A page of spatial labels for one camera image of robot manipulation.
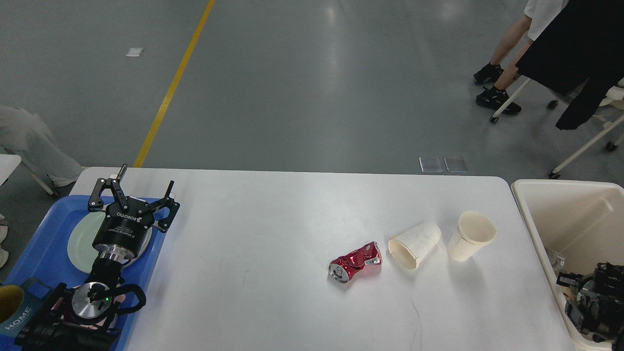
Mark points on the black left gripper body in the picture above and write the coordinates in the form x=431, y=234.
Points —
x=121, y=235

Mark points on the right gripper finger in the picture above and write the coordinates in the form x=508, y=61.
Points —
x=570, y=280

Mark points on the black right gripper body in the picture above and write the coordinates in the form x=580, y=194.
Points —
x=585, y=300

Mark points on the foil wrapper with napkin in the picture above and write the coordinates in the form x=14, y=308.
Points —
x=557, y=260

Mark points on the green plate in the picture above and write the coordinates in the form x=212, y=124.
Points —
x=79, y=247

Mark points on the white paper cup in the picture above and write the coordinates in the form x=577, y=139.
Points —
x=411, y=247
x=473, y=232

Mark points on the dark teal mug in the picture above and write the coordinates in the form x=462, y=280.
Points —
x=19, y=303

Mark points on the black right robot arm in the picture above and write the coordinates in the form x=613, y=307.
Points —
x=598, y=307

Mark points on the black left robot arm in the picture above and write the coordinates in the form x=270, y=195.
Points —
x=48, y=331

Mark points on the beige plastic bin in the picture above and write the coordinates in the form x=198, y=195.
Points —
x=583, y=221

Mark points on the person in light trousers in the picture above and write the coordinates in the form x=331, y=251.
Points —
x=26, y=135

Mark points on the crushed red soda can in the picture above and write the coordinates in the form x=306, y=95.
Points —
x=345, y=267

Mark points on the black jacket on chair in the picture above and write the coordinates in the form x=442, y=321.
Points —
x=583, y=47

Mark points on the person in black shoes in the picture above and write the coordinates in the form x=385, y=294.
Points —
x=537, y=15

